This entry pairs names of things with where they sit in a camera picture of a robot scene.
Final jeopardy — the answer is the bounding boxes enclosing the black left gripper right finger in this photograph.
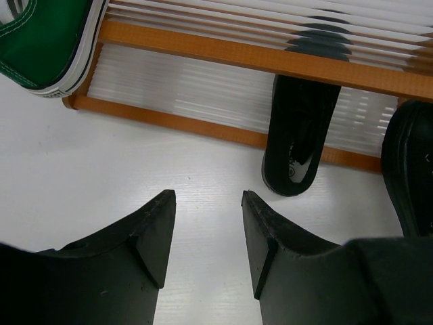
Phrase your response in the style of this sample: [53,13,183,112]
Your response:
[242,191,432,324]

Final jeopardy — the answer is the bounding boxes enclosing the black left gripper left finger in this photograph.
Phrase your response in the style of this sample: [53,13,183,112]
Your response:
[1,190,176,324]

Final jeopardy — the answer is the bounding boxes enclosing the all black sneaker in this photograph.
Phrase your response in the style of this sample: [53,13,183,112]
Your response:
[381,100,432,237]
[262,16,351,197]

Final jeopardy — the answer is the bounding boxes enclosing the green sneaker white laces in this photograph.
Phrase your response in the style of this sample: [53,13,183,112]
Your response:
[1,0,108,98]

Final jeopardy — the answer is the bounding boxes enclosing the orange wooden shoe shelf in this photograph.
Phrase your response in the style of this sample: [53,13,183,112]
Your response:
[63,1,432,172]

